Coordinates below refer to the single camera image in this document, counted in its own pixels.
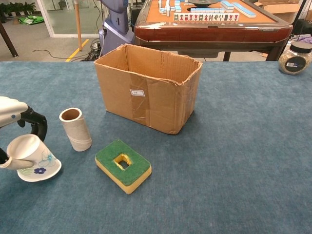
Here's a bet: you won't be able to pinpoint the small brown-lined cylinder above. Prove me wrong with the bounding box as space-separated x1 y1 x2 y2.
58 107 93 152

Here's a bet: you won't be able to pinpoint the green yellow sponge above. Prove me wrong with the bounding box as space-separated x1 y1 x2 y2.
95 139 153 195

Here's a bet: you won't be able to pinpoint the white flowered paper cup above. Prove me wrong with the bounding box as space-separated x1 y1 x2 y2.
6 134 62 183

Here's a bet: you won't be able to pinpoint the open cardboard box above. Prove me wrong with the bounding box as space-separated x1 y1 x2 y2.
94 43 203 135

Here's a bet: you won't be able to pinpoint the long blue tile wall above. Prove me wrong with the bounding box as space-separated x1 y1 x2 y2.
233 1 257 18

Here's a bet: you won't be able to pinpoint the low blue tile row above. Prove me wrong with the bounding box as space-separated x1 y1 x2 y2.
190 7 226 13

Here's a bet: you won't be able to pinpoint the black round table dish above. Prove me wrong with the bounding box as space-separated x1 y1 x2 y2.
186 0 219 6

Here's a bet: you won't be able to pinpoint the dark slanted leg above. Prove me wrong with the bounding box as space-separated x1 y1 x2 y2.
0 23 19 58

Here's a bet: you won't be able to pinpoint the scattered blue tile cluster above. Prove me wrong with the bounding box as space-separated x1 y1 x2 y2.
158 0 182 17

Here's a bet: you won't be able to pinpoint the blue table mat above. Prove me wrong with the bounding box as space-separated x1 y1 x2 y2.
0 60 312 234

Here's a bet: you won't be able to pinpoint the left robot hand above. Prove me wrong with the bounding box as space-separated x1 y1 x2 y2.
0 96 48 171

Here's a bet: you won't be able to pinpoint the black cable tangle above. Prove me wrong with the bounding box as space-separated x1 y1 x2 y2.
81 39 104 61

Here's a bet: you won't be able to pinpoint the tall wooden pole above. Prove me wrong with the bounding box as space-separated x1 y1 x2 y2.
74 0 83 51

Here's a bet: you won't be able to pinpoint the green bag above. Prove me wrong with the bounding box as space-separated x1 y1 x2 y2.
18 15 44 25

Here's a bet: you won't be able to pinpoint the brown cardboard carton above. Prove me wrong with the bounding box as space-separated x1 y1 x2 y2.
258 0 303 23

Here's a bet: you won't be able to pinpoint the potted green plants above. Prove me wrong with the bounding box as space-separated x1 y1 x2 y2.
0 1 37 17

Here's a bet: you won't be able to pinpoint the brown mahjong table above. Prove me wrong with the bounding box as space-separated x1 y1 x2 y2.
134 0 293 62

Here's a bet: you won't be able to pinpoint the glass jar black lid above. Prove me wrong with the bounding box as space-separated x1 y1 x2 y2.
278 41 312 76

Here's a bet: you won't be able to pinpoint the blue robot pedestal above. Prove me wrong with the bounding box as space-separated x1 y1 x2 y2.
98 0 135 57

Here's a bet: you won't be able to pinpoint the short blue tile stack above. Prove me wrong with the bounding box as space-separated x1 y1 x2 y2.
220 0 235 10

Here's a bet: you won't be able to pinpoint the printed mahjong tile row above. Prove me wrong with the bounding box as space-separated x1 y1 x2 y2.
173 12 240 22

